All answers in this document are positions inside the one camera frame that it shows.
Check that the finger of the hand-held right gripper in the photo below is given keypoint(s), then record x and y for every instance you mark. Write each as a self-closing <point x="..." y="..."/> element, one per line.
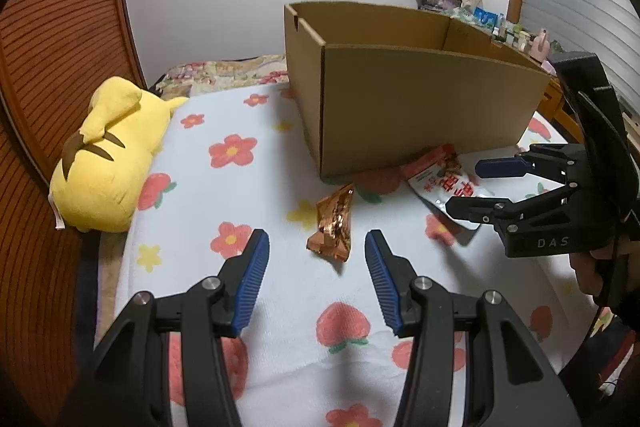
<point x="470" y="207"/>
<point x="500" y="167"/>

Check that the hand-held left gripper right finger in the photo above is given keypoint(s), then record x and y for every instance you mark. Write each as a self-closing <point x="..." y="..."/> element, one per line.
<point x="382" y="282"/>

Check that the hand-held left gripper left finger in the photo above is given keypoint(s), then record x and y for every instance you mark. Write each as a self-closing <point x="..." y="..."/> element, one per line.
<point x="250" y="282"/>

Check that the red and white snack pouch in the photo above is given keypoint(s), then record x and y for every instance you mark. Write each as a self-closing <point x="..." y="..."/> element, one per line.
<point x="435" y="179"/>

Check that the shiny copper snack packet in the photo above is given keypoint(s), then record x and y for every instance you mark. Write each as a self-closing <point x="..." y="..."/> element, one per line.
<point x="332" y="222"/>

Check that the brown cardboard box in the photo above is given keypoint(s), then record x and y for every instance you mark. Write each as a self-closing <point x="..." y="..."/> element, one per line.
<point x="415" y="112"/>

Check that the person's right forearm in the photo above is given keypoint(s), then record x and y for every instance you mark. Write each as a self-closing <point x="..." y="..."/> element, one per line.
<point x="617" y="347"/>

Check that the person's right hand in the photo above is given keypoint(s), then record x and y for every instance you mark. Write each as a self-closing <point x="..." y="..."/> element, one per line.
<point x="585" y="274"/>

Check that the white floral strawberry blanket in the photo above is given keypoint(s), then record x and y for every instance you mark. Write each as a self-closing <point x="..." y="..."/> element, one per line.
<point x="300" y="287"/>

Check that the wooden cabinet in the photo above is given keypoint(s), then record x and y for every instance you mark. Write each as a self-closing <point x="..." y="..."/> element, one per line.
<point x="552" y="104"/>

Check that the pink figurine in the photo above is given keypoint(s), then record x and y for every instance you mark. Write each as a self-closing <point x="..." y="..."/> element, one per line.
<point x="541" y="45"/>

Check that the group of small toiletries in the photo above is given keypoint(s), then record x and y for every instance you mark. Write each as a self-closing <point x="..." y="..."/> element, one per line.
<point x="480" y="14"/>

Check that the yellow plush toy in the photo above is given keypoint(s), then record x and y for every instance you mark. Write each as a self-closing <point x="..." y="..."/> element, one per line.
<point x="110" y="157"/>

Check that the floral patterned pillow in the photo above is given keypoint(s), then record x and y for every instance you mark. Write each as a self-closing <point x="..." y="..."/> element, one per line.
<point x="215" y="72"/>

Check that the wooden slatted panel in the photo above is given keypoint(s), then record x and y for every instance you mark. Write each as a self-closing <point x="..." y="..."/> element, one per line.
<point x="60" y="57"/>

